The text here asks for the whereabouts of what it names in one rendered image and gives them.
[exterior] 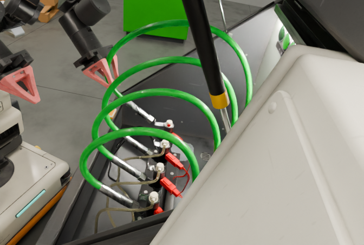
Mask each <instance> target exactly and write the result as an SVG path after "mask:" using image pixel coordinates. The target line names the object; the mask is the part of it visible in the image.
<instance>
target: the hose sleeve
mask: <svg viewBox="0 0 364 245"><path fill-rule="evenodd" d="M125 105H126V106H128V107H129V108H130V109H132V110H133V111H134V112H136V113H137V114H138V115H140V116H141V117H142V118H144V119H145V120H146V119H148V117H149V114H148V113H146V112H145V111H144V110H143V109H141V108H140V107H139V106H138V105H136V104H135V103H134V102H132V101H129V102H127V103H125Z"/></svg>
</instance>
